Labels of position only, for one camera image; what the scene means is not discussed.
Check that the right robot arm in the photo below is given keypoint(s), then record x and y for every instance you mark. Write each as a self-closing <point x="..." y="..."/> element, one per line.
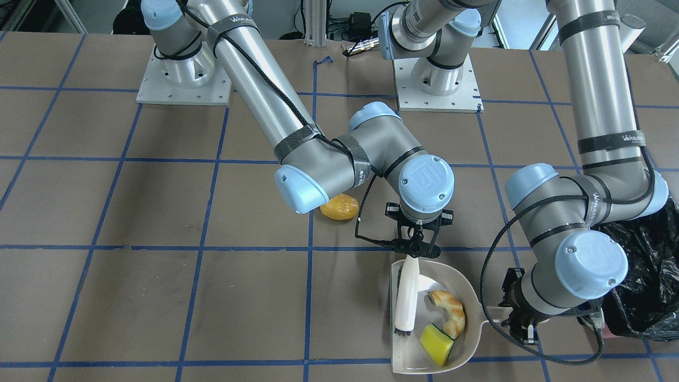
<point x="313" y="168"/>

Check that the croissant piece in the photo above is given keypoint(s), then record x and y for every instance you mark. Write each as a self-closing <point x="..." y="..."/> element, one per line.
<point x="455" y="310"/>

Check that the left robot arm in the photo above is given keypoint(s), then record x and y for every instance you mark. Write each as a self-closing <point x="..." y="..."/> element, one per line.
<point x="574" y="263"/>

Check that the beige plastic dustpan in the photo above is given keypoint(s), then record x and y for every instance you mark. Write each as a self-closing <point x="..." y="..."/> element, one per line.
<point x="408" y="355"/>

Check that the beige hand brush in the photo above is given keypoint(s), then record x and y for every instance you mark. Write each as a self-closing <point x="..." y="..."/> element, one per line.
<point x="404" y="313"/>

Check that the brown potato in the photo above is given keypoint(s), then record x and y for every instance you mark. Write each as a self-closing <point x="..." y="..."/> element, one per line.
<point x="341" y="208"/>

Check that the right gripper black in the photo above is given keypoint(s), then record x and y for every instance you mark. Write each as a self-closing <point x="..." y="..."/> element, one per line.
<point x="393" y="213"/>

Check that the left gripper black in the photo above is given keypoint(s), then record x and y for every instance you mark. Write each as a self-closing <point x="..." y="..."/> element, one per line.
<point x="522" y="318"/>

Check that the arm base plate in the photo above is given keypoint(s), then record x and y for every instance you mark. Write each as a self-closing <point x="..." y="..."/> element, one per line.
<point x="195" y="81"/>
<point x="424" y="87"/>

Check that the yellow green sponge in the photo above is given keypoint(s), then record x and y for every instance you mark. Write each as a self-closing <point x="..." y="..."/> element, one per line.
<point x="437" y="343"/>

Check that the black bag lined bin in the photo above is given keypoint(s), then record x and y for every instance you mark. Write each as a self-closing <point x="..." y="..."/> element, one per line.
<point x="645" y="304"/>

